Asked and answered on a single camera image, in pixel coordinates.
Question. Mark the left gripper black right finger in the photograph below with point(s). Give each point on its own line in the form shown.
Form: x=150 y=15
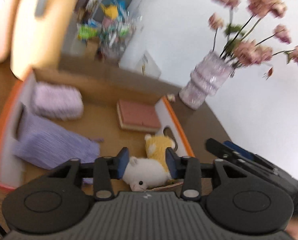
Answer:
x=191 y=171

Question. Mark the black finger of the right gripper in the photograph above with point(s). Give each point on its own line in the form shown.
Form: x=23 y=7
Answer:
x=239 y=150
x=223 y=152

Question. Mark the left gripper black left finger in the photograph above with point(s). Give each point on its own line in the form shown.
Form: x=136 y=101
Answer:
x=103 y=170

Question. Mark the white plush bunny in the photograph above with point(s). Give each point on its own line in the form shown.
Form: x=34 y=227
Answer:
x=142 y=174

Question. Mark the yellow plush toy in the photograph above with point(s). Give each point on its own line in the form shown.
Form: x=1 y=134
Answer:
x=156 y=145

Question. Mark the pink sponge block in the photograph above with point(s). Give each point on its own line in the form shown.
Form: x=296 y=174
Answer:
x=135 y=116

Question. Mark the purple knit cloth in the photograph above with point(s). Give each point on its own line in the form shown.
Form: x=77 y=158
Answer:
x=47 y=145

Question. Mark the left human hand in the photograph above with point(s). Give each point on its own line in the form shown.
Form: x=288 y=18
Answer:
x=292 y=227

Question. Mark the purple glitter vase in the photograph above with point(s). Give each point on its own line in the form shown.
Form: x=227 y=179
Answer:
x=205 y=80

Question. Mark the red cardboard box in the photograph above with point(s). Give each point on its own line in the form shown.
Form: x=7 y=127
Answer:
x=101 y=87

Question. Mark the lilac folded towel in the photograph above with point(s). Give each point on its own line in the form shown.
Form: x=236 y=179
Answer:
x=57 y=101

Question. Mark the white router box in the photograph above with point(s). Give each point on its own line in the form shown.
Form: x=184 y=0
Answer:
x=145 y=66

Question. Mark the clutter pile on floor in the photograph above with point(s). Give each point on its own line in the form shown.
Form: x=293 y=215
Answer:
x=106 y=29

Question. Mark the yellow thermos jug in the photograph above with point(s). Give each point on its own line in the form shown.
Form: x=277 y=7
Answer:
x=38 y=35

